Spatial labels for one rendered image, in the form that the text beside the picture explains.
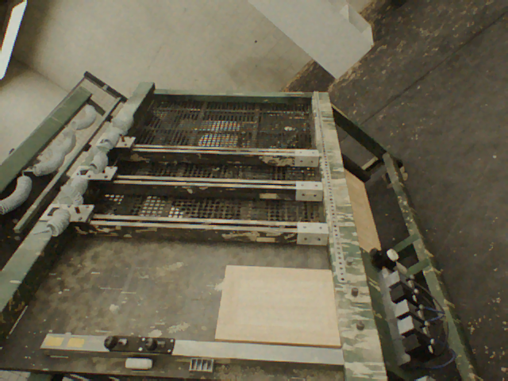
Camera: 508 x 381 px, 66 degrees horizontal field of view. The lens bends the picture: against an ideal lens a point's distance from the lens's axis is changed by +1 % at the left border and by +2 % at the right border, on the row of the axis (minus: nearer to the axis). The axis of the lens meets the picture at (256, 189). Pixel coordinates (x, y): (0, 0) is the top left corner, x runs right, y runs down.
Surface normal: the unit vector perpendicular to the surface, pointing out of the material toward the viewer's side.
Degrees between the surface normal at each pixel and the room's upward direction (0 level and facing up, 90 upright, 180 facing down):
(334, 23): 90
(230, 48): 90
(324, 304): 51
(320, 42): 90
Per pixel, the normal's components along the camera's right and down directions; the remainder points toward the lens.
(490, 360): -0.78, -0.52
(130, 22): -0.14, 0.69
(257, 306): 0.00, -0.79
